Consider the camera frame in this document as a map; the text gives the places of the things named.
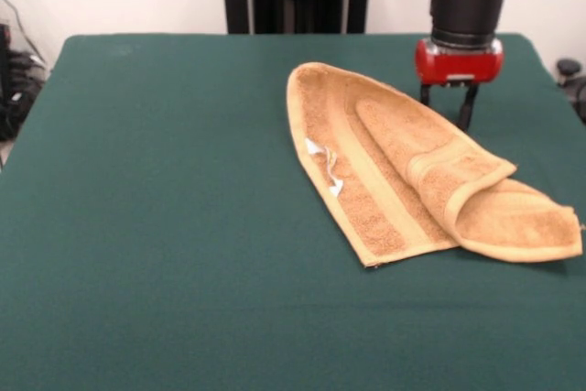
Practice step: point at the dark green table cloth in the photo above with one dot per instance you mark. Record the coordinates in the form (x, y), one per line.
(137, 272)

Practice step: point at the tan terry towel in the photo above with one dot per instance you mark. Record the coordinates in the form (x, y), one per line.
(389, 157)

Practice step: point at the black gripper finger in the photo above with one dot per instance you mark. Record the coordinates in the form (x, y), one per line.
(466, 111)
(426, 93)

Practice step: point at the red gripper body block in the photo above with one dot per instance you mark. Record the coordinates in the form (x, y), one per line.
(458, 66)

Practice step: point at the grey office chair base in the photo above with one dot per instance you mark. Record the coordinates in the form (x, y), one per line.
(570, 68)

